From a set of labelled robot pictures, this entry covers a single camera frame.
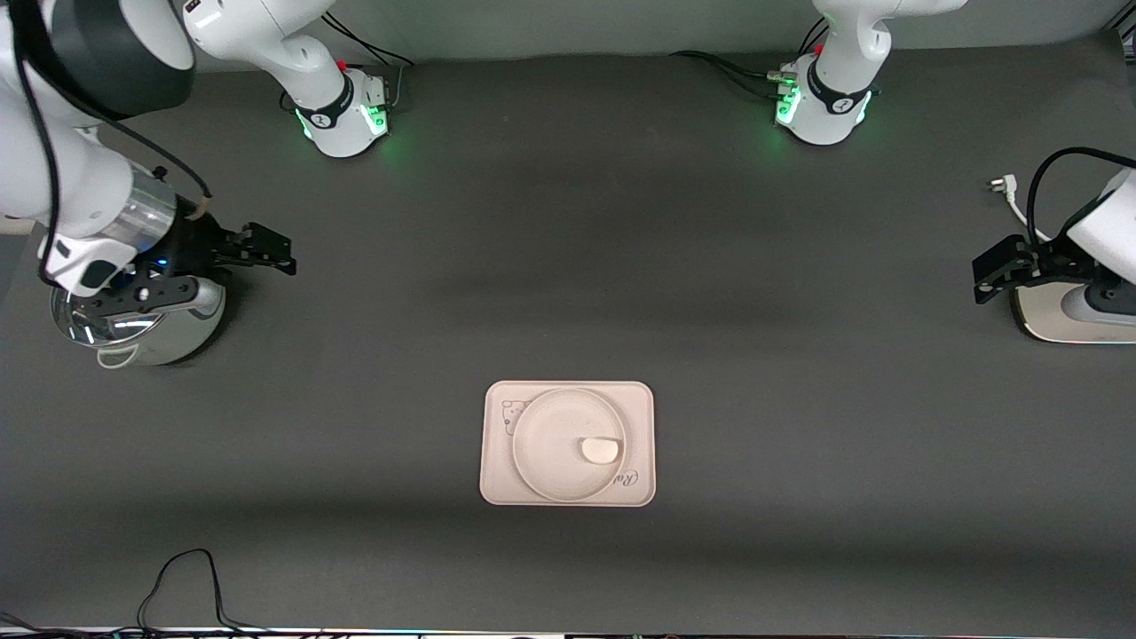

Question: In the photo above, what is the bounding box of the beige rabbit print tray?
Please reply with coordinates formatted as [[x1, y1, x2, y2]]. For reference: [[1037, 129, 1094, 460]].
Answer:
[[479, 381, 657, 508]]

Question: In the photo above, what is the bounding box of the white toaster cable with plug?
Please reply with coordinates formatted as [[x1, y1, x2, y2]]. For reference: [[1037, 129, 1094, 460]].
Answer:
[[988, 175, 1053, 242]]

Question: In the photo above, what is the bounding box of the black right arm wrist cable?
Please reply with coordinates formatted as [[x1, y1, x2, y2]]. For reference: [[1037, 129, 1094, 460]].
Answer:
[[9, 0, 214, 285]]

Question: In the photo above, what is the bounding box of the round beige plate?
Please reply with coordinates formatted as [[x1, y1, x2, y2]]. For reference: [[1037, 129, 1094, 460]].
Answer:
[[512, 388, 629, 503]]

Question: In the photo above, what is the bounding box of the white toaster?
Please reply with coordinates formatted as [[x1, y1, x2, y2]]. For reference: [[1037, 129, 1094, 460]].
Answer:
[[1012, 280, 1136, 345]]

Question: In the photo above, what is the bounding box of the glass pot lid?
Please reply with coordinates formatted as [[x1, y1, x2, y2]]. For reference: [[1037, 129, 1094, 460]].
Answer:
[[51, 284, 185, 349]]

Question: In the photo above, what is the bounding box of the thin black looped cable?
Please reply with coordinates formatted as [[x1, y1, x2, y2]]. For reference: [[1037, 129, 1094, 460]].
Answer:
[[0, 548, 267, 635]]

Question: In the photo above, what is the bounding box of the black right arm base cable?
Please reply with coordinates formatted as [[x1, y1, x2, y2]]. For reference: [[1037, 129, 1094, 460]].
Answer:
[[321, 11, 420, 114]]

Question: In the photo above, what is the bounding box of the dark grey table mat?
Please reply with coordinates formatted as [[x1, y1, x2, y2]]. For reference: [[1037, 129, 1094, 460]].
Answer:
[[0, 35, 1136, 633]]

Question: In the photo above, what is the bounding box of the black arm wrist cable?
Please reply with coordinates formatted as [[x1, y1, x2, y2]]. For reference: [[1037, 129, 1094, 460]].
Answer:
[[1027, 146, 1136, 245], [9, 0, 214, 285]]

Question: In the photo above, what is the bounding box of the black left arm base cable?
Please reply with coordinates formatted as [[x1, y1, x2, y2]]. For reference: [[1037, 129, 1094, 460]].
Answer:
[[670, 51, 791, 99]]

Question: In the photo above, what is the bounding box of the pale green electric pot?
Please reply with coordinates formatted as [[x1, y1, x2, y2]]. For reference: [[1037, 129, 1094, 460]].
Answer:
[[93, 271, 227, 369]]

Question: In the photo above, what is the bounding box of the black left arm wrist cable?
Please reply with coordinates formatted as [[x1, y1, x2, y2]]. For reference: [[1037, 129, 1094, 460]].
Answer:
[[1027, 146, 1136, 245]]

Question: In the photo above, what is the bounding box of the black arm base cable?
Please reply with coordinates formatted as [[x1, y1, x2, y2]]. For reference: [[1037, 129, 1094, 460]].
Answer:
[[321, 11, 420, 114], [670, 51, 791, 99]]

